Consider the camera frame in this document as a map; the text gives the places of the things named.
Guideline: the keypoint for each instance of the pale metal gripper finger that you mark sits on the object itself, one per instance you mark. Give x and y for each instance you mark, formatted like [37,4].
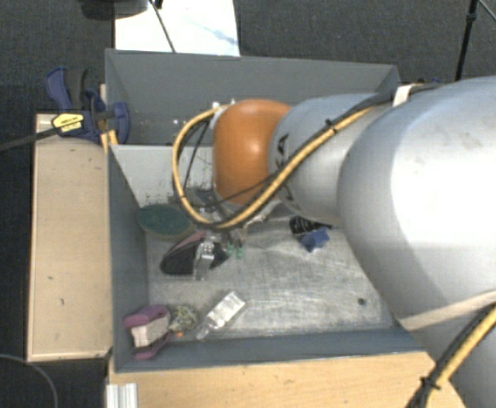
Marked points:
[204,262]

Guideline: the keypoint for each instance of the dark green round disc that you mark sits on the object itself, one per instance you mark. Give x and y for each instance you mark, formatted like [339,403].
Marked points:
[162,221]

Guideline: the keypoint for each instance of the clear plastic bottle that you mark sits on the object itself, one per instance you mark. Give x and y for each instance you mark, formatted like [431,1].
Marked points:
[224,313]

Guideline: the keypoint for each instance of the camouflage green toy animal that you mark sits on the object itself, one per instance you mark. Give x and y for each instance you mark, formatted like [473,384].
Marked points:
[184,318]

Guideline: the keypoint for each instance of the grey metal bin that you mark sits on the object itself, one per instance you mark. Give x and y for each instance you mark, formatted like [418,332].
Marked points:
[273,287]

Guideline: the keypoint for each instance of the purple and white clip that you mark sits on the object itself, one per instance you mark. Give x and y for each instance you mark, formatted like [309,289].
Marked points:
[147,330]

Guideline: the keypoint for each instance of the black and blue toy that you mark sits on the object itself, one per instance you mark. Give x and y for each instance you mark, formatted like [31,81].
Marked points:
[311,234]

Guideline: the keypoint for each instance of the pale wood flat board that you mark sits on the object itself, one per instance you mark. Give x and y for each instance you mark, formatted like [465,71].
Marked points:
[71,245]

